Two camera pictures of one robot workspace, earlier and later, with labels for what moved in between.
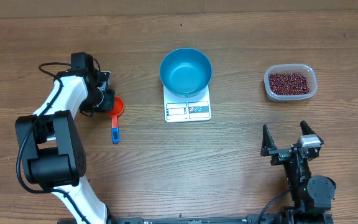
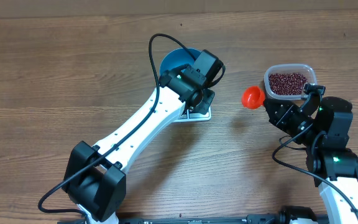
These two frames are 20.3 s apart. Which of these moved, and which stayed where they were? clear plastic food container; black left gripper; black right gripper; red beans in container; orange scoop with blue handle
Moved: black right gripper; black left gripper; orange scoop with blue handle
Stayed: red beans in container; clear plastic food container
